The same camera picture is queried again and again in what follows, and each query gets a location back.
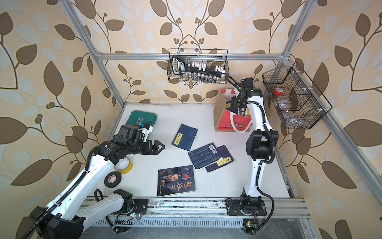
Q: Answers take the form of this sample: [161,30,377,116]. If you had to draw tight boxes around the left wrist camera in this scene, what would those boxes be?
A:
[140,123,153,142]

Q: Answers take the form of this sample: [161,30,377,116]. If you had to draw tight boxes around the black tape roll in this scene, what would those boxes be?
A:
[104,171,122,188]

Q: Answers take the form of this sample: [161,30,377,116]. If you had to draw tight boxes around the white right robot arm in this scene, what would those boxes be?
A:
[227,76,279,218]

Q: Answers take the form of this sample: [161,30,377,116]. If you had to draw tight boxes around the red and burlap canvas bag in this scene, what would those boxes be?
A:
[213,89,252,133]

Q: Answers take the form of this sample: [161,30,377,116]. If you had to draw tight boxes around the black wire basket back wall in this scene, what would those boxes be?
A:
[167,48,229,84]

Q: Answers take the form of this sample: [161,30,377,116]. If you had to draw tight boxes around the yellow tape roll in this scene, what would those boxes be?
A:
[114,157,133,174]

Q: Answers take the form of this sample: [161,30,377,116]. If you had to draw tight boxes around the red tape roll in basket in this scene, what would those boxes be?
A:
[273,87,284,96]

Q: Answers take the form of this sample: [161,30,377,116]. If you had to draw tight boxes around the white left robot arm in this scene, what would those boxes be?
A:
[22,125,166,239]

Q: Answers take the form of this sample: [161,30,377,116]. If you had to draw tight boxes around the navy book with yellow label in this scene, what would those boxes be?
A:
[172,124,198,151]

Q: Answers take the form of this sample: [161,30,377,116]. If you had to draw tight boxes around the green plastic tool case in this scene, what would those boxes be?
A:
[125,110,157,126]

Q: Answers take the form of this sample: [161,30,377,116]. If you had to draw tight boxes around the dark book large white characters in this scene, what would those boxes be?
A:
[157,165,196,197]

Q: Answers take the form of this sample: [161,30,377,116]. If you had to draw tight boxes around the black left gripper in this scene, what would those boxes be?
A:
[125,139,165,155]

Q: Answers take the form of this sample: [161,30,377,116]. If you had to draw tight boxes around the socket wrench set in basket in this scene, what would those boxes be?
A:
[169,56,227,79]

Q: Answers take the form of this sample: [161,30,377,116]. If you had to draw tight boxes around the black wire basket wall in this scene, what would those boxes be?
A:
[262,62,332,129]
[167,48,229,84]

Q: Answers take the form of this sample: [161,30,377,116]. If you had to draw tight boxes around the black wire basket right wall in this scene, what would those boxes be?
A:
[262,62,332,129]

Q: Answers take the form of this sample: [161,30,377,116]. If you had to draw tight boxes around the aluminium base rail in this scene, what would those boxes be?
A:
[80,195,312,229]

